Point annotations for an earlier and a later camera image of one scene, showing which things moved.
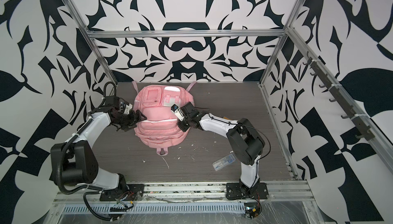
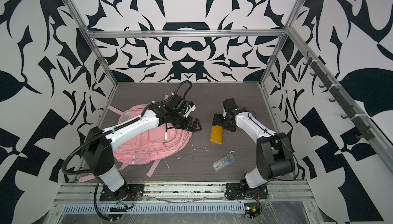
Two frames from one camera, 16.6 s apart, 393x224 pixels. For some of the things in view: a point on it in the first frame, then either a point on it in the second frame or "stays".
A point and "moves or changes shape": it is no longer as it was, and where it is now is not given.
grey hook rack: (331, 85) stays
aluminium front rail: (208, 194) stays
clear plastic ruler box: (223, 161) stays
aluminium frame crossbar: (186, 34) stays
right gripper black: (183, 126) -> (220, 122)
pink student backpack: (160, 130) moves or changes shape
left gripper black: (134, 120) -> (188, 126)
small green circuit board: (252, 209) stays
